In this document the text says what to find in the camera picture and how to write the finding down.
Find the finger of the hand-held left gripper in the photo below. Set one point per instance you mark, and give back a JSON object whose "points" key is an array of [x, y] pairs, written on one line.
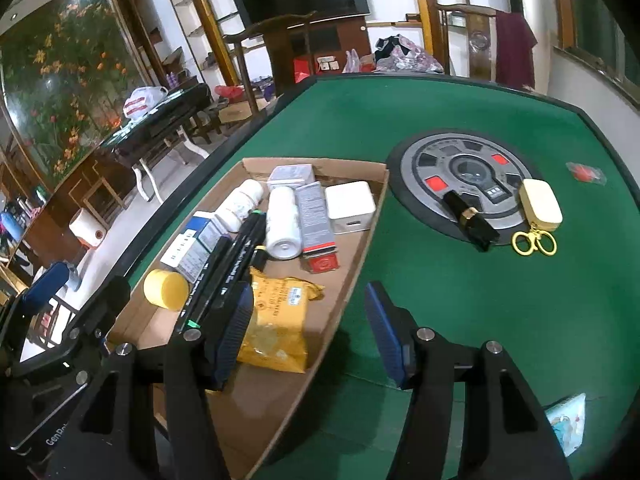
{"points": [[112, 300]]}

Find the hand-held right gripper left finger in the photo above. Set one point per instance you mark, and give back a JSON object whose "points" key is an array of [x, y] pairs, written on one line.
{"points": [[232, 330]]}

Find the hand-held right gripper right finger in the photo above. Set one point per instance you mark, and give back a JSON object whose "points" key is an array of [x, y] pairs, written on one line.
{"points": [[385, 330]]}

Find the yellow packet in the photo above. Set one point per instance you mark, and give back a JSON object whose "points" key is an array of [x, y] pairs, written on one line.
{"points": [[280, 320]]}

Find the yellow round jar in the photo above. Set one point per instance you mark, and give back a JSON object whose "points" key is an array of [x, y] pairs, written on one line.
{"points": [[165, 287]]}

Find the cardboard tray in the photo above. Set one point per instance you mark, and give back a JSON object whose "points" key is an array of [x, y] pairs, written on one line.
{"points": [[280, 410]]}

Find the white cylinder bottle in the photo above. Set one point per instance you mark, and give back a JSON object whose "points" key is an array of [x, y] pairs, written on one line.
{"points": [[282, 225]]}

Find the white medicine bottle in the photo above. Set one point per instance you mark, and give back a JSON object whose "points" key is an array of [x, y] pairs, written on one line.
{"points": [[240, 207]]}

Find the white charger block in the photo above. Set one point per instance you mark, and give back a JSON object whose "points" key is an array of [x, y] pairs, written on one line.
{"points": [[350, 205]]}

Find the long grey red-ended carton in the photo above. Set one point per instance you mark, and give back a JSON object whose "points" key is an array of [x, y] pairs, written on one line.
{"points": [[312, 220]]}

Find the small grey box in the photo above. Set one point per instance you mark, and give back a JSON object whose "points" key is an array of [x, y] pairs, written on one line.
{"points": [[290, 176]]}

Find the paper towel roll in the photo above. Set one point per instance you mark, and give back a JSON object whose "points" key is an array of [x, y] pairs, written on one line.
{"points": [[85, 227]]}

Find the blue bottle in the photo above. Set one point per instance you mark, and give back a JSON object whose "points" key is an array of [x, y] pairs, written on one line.
{"points": [[10, 225]]}

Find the black tube with gold band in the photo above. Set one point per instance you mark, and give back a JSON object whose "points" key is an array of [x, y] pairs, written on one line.
{"points": [[480, 230]]}

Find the round grey table centre panel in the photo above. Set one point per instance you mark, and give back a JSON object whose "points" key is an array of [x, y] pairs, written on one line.
{"points": [[450, 160]]}

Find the black glossy table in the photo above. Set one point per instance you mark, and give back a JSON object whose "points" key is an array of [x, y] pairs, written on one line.
{"points": [[160, 115]]}

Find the white plastic bag red print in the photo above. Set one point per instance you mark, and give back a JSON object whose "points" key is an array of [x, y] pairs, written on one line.
{"points": [[142, 102]]}

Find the yellow case with gold clasp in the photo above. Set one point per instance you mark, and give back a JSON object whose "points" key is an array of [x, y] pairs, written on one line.
{"points": [[540, 202]]}

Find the teal printed packet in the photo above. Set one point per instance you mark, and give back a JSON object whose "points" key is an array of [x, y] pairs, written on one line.
{"points": [[567, 425]]}

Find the open cardboard box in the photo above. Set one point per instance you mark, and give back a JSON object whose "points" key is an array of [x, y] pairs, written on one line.
{"points": [[237, 112]]}

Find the red packet in clear wrapper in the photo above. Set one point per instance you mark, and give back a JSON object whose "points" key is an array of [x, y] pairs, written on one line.
{"points": [[582, 172]]}

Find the pink plastic bag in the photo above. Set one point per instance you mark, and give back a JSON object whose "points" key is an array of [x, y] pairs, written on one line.
{"points": [[352, 62]]}

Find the red box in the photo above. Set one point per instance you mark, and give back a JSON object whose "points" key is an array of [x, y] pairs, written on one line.
{"points": [[301, 69]]}

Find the floral cloth pile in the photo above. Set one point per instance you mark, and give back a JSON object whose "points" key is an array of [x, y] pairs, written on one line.
{"points": [[407, 57]]}

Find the dark wooden chair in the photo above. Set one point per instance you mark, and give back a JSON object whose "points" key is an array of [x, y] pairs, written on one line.
{"points": [[287, 40], [477, 45]]}

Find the maroon cloth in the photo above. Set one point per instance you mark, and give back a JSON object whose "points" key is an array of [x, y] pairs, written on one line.
{"points": [[515, 50]]}

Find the floral wall mural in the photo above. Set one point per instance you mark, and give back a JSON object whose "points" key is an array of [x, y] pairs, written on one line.
{"points": [[60, 85]]}

